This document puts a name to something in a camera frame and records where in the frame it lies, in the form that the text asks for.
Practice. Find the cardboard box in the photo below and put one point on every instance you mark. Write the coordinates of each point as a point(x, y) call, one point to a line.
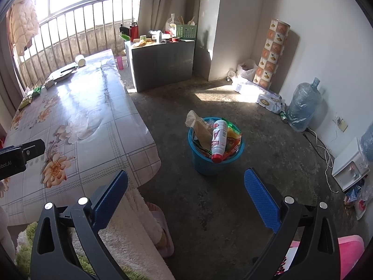
point(59, 75)

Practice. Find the pink plastic cup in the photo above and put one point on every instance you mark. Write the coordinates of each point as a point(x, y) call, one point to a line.
point(119, 62)

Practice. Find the white bottle with red cap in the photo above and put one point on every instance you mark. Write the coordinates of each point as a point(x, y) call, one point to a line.
point(219, 140)

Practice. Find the blue plastic basket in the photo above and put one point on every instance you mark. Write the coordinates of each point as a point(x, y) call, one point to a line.
point(209, 166)

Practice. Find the red thermos bottle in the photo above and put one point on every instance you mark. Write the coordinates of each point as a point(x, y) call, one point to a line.
point(134, 33)

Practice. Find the grey cabinet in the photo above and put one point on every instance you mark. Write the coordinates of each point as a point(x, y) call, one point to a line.
point(163, 64)

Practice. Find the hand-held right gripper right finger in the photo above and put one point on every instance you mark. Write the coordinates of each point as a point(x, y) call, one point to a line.
point(260, 198)

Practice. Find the clear bag with packets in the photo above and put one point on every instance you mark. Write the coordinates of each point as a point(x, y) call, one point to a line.
point(361, 204)

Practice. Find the pink slippers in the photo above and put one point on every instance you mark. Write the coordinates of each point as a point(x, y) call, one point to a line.
point(158, 221)

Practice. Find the white paper cup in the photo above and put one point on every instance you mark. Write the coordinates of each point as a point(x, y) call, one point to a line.
point(80, 60)

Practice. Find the green drink can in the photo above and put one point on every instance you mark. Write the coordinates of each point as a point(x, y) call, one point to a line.
point(283, 117)

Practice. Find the green perforated basket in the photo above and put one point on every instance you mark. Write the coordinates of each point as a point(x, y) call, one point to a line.
point(186, 31)

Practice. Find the white fluffy blanket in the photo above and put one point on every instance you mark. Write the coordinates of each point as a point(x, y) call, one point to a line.
point(128, 239)

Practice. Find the red tape roll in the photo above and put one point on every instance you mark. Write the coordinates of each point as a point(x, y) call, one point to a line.
point(175, 39)

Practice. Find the green fuzzy cloth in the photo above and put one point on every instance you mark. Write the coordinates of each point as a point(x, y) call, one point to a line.
point(23, 253)

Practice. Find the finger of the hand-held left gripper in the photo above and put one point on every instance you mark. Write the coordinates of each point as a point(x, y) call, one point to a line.
point(35, 148)

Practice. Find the large clear water jug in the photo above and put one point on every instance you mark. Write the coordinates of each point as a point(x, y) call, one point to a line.
point(304, 105)
point(367, 145)

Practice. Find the white plastic bag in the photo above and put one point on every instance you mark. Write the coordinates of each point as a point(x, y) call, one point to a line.
point(246, 70)
point(170, 23)

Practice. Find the wall socket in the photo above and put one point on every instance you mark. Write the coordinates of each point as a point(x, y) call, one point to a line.
point(343, 125)

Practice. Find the patterned vinyl roll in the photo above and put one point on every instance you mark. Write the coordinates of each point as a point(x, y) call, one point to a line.
point(271, 52)

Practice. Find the white carton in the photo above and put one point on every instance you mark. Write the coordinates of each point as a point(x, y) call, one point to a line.
point(159, 37)

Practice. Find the small green packet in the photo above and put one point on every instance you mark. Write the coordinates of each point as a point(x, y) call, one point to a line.
point(25, 102)
point(37, 91)

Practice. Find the metal balcony railing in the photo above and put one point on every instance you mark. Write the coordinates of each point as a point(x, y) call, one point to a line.
point(87, 3)

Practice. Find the brown paper bag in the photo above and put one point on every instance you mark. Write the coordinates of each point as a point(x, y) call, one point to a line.
point(201, 128)

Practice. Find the person's left hand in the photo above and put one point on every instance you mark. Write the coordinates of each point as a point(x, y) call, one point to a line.
point(3, 188)

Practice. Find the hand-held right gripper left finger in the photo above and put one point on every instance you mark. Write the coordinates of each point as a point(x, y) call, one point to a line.
point(112, 198)

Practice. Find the pink cushion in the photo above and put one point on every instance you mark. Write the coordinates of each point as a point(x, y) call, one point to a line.
point(351, 253)

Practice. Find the grey curtain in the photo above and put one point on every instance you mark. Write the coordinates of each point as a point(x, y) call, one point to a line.
point(8, 87)
point(163, 0)

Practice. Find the red rice cracker bag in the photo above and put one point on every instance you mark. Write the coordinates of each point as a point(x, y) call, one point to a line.
point(234, 141)

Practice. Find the pile of yellow snacks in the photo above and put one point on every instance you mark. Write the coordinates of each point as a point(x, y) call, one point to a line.
point(141, 43)

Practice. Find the beige quilted jacket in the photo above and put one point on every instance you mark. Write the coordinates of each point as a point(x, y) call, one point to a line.
point(23, 23)

